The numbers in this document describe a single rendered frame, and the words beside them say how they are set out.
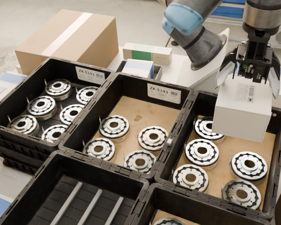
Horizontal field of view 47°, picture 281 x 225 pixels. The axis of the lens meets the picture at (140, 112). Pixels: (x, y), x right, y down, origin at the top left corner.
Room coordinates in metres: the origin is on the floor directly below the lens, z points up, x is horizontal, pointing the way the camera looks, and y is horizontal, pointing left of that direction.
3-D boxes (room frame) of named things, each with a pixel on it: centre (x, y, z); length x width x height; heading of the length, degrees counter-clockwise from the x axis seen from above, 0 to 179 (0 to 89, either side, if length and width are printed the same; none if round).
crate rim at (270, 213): (0.61, -0.24, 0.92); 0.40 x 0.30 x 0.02; 154
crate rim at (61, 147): (0.74, 0.03, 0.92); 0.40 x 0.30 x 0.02; 154
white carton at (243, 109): (0.61, -0.26, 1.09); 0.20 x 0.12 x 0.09; 159
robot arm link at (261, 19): (0.59, -0.26, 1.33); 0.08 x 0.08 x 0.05
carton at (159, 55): (1.39, -0.05, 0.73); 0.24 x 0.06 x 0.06; 70
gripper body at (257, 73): (0.59, -0.25, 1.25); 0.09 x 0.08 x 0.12; 159
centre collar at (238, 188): (0.47, -0.26, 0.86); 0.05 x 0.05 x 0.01
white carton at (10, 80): (1.11, 0.57, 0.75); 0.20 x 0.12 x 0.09; 156
